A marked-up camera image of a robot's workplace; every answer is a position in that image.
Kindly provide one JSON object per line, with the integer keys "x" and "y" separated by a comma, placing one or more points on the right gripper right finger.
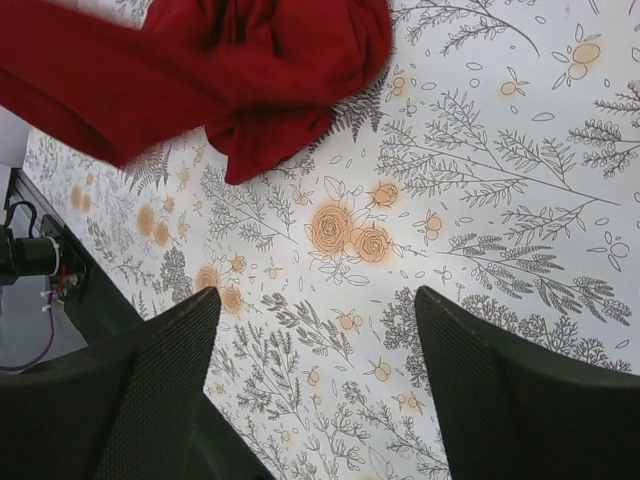
{"x": 510, "y": 409}

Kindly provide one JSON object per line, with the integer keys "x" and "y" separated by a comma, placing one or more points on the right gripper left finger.
{"x": 128, "y": 407}

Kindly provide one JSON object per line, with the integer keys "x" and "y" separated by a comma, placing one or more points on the dark red t-shirt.
{"x": 261, "y": 77}

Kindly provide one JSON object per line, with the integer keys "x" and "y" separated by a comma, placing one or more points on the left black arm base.
{"x": 36, "y": 242}

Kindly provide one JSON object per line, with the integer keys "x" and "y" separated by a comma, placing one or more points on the floral patterned table mat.
{"x": 496, "y": 160}

